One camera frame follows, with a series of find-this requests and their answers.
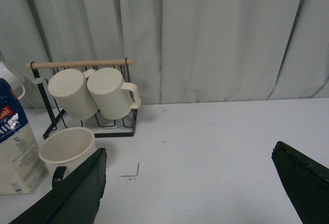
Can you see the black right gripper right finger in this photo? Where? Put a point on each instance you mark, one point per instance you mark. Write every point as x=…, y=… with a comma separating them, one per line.
x=305, y=182

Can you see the cream ribbed mug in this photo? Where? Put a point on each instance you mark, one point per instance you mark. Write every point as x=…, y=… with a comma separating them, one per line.
x=69, y=89
x=114, y=97

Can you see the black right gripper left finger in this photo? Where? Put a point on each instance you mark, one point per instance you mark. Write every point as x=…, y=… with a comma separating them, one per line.
x=73, y=199

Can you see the grey curtain backdrop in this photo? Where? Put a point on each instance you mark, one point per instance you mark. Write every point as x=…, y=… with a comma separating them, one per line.
x=184, y=51

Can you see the cream ribbed mug right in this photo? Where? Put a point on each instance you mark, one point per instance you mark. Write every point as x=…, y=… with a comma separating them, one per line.
x=114, y=97

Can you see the cream mug with black handle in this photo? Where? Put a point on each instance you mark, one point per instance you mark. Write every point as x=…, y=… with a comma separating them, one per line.
x=66, y=154

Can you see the milk carton blue and white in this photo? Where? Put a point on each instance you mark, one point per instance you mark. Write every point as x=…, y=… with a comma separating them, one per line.
x=21, y=165

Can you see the cream ribbed mug left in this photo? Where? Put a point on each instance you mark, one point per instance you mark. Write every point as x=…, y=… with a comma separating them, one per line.
x=69, y=89

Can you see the black wire mug rack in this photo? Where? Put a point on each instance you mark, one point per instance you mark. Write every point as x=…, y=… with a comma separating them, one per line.
x=122, y=129

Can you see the white enamel pitcher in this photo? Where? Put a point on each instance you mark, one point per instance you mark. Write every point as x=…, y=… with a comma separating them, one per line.
x=14, y=78

